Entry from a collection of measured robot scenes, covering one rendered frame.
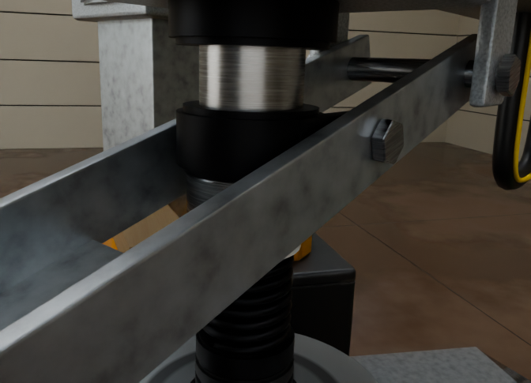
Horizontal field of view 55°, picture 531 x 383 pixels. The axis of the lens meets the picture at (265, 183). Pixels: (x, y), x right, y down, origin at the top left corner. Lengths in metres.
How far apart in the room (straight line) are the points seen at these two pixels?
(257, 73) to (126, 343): 0.16
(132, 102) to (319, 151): 0.73
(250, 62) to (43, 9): 6.11
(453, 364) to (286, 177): 0.32
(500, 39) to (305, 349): 0.30
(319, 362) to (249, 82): 0.25
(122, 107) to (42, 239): 0.72
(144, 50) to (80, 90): 5.42
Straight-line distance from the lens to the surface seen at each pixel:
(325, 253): 0.97
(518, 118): 0.82
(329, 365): 0.44
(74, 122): 6.38
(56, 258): 0.31
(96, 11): 1.01
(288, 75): 0.29
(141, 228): 0.81
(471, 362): 0.53
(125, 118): 1.01
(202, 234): 0.22
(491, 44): 0.43
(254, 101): 0.29
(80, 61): 6.34
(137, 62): 0.96
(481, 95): 0.43
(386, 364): 0.50
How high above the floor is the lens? 1.09
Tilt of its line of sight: 14 degrees down
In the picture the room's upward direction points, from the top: 2 degrees clockwise
